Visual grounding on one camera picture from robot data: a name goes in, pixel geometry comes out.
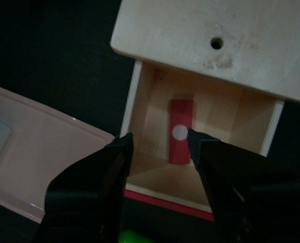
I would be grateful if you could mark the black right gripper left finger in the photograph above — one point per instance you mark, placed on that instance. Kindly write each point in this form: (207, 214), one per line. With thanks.
(88, 190)

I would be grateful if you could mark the pink plastic tray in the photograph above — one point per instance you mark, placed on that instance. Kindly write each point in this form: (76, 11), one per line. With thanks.
(46, 152)

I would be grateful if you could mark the green toy piece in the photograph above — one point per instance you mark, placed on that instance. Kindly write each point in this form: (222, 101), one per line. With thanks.
(132, 237)

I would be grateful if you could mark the red block with white dot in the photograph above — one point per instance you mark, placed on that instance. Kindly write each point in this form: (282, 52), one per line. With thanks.
(179, 139)

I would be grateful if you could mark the wooden toy box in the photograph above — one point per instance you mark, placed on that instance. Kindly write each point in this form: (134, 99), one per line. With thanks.
(223, 41)

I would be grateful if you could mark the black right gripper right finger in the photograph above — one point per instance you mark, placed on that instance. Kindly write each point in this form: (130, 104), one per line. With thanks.
(249, 193)

